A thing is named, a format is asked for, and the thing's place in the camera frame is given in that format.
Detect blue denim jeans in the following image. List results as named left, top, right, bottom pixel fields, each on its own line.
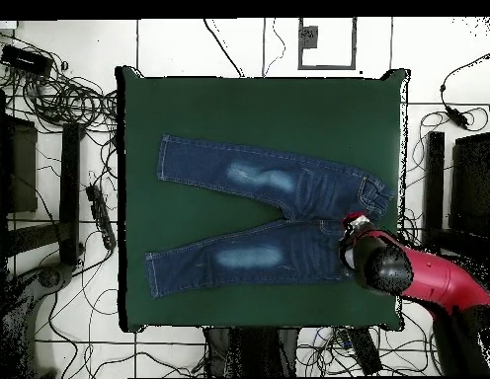
left=144, top=133, right=396, bottom=300

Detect thick black cable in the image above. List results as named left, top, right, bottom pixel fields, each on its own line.
left=203, top=17, right=246, bottom=78

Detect thin black cable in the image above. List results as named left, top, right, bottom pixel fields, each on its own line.
left=262, top=17, right=287, bottom=78

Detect tangled black cables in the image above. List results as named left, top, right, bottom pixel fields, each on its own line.
left=0, top=31, right=120, bottom=135
left=396, top=110, right=490, bottom=376

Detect black metal frame stand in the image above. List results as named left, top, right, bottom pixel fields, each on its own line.
left=420, top=100, right=490, bottom=258
left=0, top=89, right=86, bottom=273

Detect dark green table cloth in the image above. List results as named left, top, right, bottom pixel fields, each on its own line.
left=114, top=66, right=411, bottom=332

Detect grey curved stand base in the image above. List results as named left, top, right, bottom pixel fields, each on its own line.
left=0, top=262, right=77, bottom=378

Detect black power adapter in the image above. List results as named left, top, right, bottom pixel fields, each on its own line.
left=446, top=105, right=472, bottom=129

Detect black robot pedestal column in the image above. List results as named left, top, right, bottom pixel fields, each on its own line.
left=204, top=326, right=299, bottom=378

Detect black electronics box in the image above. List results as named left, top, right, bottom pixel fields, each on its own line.
left=0, top=43, right=54, bottom=77

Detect black rectangular box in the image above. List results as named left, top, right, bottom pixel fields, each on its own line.
left=345, top=327, right=384, bottom=375

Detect black power strip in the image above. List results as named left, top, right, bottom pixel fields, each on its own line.
left=85, top=184, right=118, bottom=251

